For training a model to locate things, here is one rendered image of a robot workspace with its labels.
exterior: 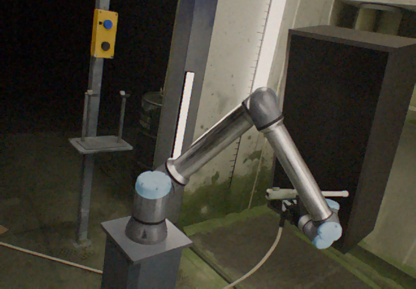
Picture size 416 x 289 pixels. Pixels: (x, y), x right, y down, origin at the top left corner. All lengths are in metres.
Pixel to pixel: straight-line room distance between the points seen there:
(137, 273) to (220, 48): 1.52
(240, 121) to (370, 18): 1.97
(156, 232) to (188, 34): 1.24
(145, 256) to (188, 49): 1.30
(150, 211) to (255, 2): 1.66
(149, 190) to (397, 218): 2.16
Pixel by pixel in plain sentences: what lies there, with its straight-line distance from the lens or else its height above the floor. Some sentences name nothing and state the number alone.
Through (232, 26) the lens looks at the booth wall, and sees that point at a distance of 2.53.
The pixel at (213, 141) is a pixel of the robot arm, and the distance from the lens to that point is 1.59.
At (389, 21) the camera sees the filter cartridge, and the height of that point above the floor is 1.86.
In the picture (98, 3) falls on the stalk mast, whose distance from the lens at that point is 2.23.
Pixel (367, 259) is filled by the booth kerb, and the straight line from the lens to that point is 3.18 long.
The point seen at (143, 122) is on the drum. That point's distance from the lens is 3.20.
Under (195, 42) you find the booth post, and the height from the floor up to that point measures 1.46.
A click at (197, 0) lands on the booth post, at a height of 1.70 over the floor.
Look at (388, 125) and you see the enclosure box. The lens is 2.07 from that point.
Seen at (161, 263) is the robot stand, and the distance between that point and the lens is 1.67.
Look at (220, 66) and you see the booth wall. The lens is 2.52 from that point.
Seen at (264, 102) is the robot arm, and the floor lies 1.33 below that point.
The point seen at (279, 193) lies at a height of 0.82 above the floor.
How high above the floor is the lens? 1.57
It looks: 17 degrees down
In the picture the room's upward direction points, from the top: 11 degrees clockwise
